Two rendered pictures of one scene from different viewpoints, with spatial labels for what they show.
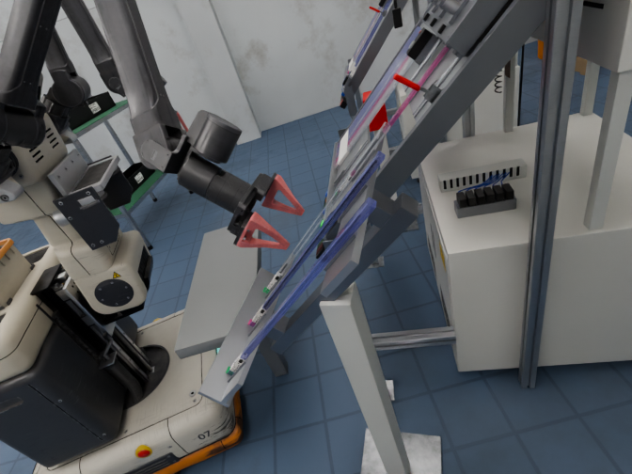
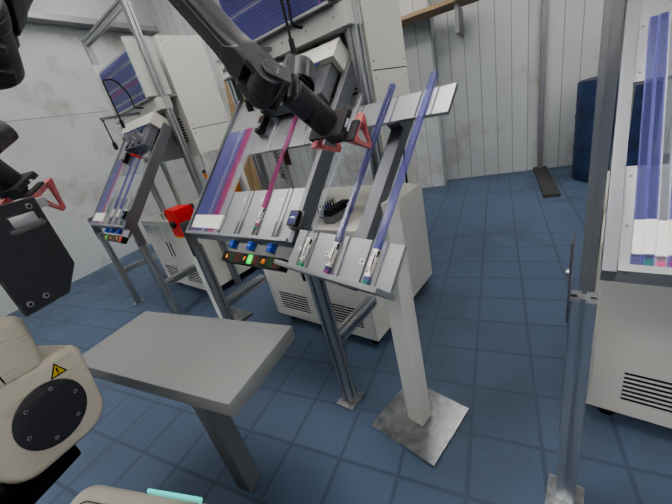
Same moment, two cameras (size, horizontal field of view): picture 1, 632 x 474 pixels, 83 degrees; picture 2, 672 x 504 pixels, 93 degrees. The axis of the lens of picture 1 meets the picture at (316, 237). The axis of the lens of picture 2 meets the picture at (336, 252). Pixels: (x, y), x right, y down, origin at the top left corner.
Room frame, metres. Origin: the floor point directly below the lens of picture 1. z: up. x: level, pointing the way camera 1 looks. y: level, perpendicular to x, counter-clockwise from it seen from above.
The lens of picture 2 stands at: (0.27, 0.79, 1.06)
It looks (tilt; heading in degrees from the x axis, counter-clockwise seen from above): 23 degrees down; 296
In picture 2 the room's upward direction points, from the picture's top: 14 degrees counter-clockwise
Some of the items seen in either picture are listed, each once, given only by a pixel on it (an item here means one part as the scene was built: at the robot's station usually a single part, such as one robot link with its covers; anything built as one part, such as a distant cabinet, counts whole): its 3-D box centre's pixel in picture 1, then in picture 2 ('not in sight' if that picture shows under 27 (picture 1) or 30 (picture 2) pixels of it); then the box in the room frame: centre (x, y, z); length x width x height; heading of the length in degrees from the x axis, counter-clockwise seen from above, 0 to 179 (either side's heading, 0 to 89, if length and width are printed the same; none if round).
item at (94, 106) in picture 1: (81, 112); not in sight; (3.00, 1.33, 1.01); 0.57 x 0.17 x 0.11; 163
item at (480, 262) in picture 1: (525, 243); (346, 255); (0.94, -0.73, 0.31); 0.70 x 0.65 x 0.62; 163
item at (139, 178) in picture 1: (127, 182); not in sight; (3.00, 1.33, 0.41); 0.57 x 0.17 x 0.11; 163
